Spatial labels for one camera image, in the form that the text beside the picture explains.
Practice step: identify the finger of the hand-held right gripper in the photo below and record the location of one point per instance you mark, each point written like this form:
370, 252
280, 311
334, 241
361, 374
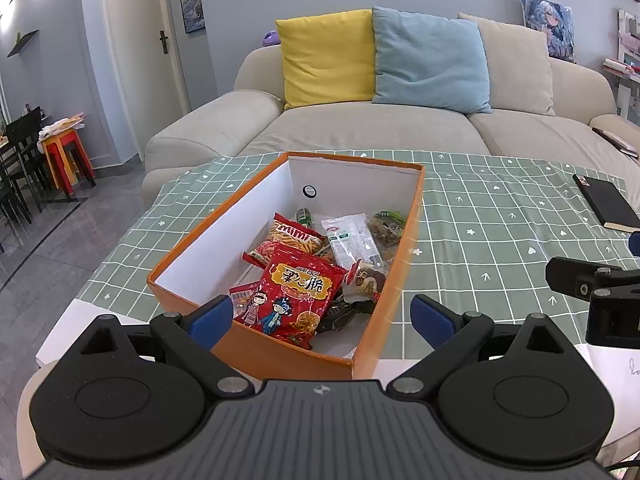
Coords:
575, 275
635, 243

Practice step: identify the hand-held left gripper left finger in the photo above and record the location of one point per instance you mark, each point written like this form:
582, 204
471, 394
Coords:
212, 320

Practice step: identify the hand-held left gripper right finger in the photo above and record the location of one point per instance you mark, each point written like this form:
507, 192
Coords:
432, 320

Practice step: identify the red spicy strip packet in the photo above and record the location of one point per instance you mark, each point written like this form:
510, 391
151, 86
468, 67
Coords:
242, 294

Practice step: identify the orange cardboard box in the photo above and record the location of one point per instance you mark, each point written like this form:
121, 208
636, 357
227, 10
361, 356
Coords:
260, 355

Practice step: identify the brown round snack packet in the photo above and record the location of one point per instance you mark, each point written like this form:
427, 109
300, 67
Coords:
365, 282

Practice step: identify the red snack bag with figures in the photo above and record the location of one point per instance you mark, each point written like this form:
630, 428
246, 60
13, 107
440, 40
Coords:
295, 295

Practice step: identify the dark green seaweed packet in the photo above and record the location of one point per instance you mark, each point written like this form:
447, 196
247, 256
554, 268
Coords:
340, 317

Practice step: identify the clear packet with green label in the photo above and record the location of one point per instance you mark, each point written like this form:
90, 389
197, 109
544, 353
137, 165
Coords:
387, 227

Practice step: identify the orange shrimp stick bag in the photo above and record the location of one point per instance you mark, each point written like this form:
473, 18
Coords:
290, 237

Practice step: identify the white clear snack packet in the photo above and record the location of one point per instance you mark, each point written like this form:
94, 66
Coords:
350, 242

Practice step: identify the green candy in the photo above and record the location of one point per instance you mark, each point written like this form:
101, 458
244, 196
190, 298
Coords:
304, 216

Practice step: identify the black notebook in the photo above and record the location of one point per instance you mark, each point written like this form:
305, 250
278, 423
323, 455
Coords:
607, 202

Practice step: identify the green checked tablecloth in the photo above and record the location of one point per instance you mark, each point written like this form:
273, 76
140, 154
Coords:
500, 220

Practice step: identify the dark book on sofa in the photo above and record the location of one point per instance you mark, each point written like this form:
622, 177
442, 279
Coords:
617, 142

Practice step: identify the white printed table cover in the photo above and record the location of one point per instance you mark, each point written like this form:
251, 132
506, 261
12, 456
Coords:
75, 320

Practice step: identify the pile of books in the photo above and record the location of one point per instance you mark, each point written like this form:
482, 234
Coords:
625, 55

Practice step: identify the beige pillow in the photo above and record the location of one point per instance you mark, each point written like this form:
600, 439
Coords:
520, 75

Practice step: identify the beige sofa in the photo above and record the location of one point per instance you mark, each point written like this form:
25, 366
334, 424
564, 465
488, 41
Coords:
350, 130

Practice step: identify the red stool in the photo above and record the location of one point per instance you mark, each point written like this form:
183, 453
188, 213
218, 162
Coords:
80, 160

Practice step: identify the yellow stool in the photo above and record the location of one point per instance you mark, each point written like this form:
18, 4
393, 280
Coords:
54, 160

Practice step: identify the printed figure pillow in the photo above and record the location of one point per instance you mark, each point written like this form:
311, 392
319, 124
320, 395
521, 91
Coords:
547, 25

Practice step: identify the pale cloth on stool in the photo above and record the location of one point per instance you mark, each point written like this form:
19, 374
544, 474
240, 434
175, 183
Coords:
62, 126

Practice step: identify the black dining chair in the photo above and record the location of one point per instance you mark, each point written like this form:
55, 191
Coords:
27, 150

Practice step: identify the light blue pillow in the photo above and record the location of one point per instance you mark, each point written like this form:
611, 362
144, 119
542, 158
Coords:
430, 60

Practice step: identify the cream door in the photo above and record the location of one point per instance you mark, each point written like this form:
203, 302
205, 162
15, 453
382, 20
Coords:
135, 60

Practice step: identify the yellow pillow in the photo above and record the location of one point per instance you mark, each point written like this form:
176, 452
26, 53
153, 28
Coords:
325, 60

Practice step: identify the small purple object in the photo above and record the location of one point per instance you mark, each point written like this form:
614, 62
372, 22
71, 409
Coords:
271, 38

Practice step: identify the black wall shelf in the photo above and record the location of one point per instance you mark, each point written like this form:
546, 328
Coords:
22, 42

